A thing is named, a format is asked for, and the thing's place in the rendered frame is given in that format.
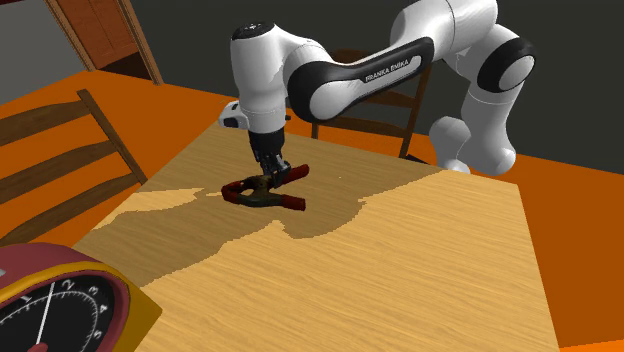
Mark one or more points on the red and yellow alarm clock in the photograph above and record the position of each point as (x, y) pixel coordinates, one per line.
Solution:
(63, 302)

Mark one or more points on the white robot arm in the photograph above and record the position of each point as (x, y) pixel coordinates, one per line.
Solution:
(263, 73)

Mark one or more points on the dark brown wooden chair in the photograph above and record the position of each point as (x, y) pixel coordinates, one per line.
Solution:
(390, 102)

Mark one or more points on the red and black spring clamp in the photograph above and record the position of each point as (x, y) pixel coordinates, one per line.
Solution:
(253, 192)

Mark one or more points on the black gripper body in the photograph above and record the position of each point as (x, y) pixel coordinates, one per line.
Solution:
(265, 141)

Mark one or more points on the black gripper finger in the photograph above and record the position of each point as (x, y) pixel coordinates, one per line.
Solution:
(276, 170)

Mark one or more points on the brown wooden door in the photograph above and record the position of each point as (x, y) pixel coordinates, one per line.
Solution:
(105, 31)

